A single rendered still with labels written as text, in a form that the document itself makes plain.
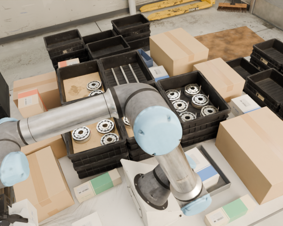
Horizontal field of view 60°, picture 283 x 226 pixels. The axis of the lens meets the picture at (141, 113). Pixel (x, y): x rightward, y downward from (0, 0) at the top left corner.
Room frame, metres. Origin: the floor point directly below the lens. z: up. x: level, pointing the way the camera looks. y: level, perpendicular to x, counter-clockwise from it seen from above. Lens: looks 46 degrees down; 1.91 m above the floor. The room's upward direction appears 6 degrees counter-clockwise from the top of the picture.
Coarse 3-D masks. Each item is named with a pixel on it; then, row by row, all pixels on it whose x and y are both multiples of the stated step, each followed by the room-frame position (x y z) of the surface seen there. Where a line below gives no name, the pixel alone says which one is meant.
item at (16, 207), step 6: (12, 204) 0.39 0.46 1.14; (18, 204) 0.39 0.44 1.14; (24, 204) 0.39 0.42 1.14; (30, 204) 0.40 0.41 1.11; (12, 210) 0.37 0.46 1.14; (18, 210) 0.37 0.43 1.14; (30, 210) 0.38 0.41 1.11; (36, 210) 0.41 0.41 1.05; (30, 216) 0.35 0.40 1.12; (36, 216) 0.38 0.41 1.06; (36, 222) 0.35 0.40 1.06
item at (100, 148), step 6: (72, 102) 1.11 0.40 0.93; (120, 126) 0.88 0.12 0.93; (66, 132) 0.87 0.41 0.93; (66, 138) 0.83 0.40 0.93; (66, 144) 0.79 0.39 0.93; (108, 144) 0.77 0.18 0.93; (114, 144) 0.77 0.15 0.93; (120, 144) 0.77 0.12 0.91; (66, 150) 0.76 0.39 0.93; (90, 150) 0.74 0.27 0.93; (96, 150) 0.74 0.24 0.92; (102, 150) 0.75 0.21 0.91; (72, 156) 0.72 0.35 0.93; (78, 156) 0.72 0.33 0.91
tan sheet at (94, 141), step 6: (90, 126) 0.99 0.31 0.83; (96, 126) 0.99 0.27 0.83; (96, 132) 0.94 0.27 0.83; (114, 132) 0.93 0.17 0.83; (72, 138) 0.91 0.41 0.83; (90, 138) 0.90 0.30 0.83; (96, 138) 0.90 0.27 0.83; (78, 144) 0.87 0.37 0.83; (84, 144) 0.86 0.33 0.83; (90, 144) 0.86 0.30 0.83; (96, 144) 0.85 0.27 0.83; (78, 150) 0.82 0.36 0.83; (84, 150) 0.82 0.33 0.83
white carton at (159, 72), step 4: (152, 68) 1.57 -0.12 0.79; (156, 68) 1.56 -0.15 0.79; (160, 68) 1.56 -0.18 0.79; (152, 72) 1.52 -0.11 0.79; (156, 72) 1.51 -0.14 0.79; (160, 72) 1.51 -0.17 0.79; (164, 72) 1.50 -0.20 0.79; (156, 76) 1.46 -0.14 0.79; (160, 76) 1.46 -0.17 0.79; (164, 76) 1.45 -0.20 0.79; (168, 76) 1.45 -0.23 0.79; (156, 80) 1.42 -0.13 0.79
